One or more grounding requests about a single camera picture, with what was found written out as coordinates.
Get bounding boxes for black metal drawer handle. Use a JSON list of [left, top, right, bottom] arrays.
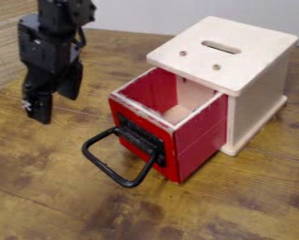
[[80, 120, 168, 189]]

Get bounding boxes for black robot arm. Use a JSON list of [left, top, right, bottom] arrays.
[[18, 0, 96, 124]]

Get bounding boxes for white wooden box cabinet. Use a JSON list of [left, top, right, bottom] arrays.
[[147, 16, 298, 156]]

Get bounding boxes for red drawer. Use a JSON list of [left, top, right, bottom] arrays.
[[110, 67, 229, 183]]

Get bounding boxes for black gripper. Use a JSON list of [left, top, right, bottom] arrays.
[[18, 14, 83, 125]]

